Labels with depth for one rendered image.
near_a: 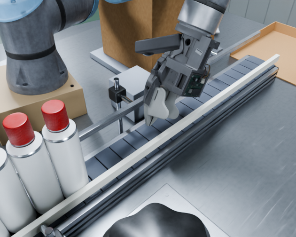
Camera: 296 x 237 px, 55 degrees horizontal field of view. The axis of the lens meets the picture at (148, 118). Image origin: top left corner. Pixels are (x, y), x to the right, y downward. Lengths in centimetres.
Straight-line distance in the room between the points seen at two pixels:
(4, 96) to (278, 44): 94
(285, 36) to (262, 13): 141
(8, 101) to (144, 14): 40
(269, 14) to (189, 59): 212
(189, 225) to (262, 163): 53
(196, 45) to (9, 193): 38
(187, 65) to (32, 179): 32
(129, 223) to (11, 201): 32
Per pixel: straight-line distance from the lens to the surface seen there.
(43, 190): 50
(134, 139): 64
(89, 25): 128
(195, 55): 53
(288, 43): 123
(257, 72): 85
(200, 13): 53
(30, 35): 70
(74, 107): 77
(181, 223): 19
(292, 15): 252
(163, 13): 80
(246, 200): 64
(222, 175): 66
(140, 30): 82
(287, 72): 104
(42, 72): 73
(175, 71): 53
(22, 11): 68
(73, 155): 47
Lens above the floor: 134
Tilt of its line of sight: 42 degrees down
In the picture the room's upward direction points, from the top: straight up
